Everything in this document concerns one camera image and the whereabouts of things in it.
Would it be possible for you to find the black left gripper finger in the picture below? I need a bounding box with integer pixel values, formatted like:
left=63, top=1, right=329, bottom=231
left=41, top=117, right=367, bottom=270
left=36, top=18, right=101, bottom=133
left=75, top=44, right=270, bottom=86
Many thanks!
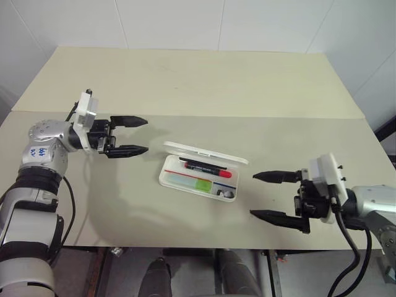
left=110, top=115, right=149, bottom=129
left=105, top=144, right=150, bottom=160

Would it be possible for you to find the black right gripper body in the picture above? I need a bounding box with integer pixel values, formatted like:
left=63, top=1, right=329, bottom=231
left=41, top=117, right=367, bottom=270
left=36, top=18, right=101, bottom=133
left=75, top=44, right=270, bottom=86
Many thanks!
left=293, top=180, right=337, bottom=219

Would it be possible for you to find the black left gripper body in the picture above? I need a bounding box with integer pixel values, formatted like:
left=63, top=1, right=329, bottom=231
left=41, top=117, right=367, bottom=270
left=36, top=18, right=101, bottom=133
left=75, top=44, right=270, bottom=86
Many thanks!
left=87, top=119, right=117, bottom=155

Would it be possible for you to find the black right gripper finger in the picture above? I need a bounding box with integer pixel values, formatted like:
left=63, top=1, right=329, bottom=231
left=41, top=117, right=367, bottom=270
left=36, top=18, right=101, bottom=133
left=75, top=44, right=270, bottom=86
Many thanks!
left=252, top=169, right=303, bottom=184
left=249, top=209, right=311, bottom=235

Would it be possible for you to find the white plastic pencil case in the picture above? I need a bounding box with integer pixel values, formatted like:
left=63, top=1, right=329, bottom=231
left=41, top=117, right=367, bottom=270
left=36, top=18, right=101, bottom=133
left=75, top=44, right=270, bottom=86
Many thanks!
left=158, top=140, right=250, bottom=204

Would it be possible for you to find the black marker with red cap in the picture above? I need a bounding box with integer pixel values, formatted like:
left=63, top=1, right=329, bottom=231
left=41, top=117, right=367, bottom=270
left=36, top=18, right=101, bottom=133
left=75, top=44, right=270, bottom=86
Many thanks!
left=178, top=157, right=233, bottom=180

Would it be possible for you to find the metal table leg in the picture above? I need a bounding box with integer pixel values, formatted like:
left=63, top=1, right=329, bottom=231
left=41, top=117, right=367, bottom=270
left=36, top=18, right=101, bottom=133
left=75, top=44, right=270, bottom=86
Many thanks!
left=265, top=250, right=283, bottom=297

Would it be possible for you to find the dark rounded shape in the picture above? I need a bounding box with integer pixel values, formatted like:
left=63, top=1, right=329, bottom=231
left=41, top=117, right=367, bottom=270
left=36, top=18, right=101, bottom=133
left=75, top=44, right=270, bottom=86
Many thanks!
left=145, top=256, right=173, bottom=297
left=218, top=249, right=261, bottom=297

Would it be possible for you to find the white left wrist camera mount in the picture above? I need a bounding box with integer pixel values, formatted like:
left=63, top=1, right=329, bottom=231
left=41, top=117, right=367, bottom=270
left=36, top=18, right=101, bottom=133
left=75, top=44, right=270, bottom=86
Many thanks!
left=71, top=88, right=100, bottom=154

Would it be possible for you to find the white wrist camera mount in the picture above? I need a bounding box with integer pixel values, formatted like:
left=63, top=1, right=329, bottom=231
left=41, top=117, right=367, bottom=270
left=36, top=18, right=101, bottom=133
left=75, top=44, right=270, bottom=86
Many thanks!
left=309, top=152, right=348, bottom=224
left=71, top=88, right=100, bottom=154

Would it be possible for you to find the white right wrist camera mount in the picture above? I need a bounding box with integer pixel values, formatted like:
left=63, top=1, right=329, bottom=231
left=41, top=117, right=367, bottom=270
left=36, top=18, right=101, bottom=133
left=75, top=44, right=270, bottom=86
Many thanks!
left=309, top=152, right=348, bottom=224

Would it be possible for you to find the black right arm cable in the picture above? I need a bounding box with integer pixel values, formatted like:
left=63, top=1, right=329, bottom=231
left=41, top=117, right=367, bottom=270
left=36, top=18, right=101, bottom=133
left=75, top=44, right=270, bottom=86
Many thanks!
left=324, top=193, right=372, bottom=297

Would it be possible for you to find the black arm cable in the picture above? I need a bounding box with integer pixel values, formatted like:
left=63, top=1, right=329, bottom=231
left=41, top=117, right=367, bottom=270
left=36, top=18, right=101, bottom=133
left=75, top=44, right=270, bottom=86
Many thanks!
left=324, top=193, right=372, bottom=297
left=49, top=100, right=79, bottom=264

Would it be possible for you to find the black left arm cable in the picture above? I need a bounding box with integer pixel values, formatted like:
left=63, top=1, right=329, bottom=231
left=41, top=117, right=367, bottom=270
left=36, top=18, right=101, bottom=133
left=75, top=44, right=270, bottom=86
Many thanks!
left=49, top=100, right=79, bottom=264

